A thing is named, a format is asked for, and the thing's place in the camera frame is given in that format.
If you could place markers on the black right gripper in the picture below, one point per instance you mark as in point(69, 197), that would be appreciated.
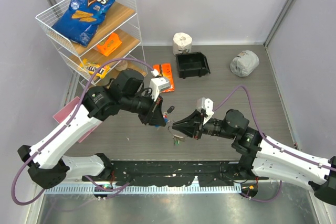
point(191, 125)

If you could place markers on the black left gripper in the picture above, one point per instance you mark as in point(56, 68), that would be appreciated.
point(154, 114)

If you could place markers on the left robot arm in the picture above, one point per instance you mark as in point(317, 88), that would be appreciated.
point(47, 164)

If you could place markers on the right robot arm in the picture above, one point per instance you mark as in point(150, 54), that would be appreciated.
point(262, 156)

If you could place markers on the black key tag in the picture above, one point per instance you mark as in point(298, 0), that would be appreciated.
point(170, 109)

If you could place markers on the orange Gillette razor box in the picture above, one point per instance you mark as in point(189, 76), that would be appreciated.
point(165, 70)

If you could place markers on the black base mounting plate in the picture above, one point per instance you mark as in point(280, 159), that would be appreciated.
point(174, 173)

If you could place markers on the black plastic bin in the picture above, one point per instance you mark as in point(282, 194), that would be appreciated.
point(192, 64)

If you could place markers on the yellow M&M candy bag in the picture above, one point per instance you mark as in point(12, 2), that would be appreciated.
point(93, 66)

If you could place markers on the white toilet paper roll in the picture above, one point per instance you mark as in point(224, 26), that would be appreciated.
point(182, 43)

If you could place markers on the orange snack pouch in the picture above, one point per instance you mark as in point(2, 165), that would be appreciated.
point(108, 45)

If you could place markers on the grey wrapped bundle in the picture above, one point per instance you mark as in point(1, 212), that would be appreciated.
point(244, 63)

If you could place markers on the blue Doritos chip bag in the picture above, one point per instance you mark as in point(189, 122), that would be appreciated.
point(81, 20)

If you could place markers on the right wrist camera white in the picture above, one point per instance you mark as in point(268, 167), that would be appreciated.
point(205, 104)

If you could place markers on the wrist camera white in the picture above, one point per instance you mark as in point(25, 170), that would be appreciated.
point(158, 84)
point(205, 104)

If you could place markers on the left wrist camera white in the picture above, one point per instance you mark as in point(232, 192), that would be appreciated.
point(158, 84)

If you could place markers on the white slotted cable duct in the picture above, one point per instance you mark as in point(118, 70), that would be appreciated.
point(194, 188)

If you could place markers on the white wire shelf rack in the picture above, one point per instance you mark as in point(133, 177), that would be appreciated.
point(121, 22)

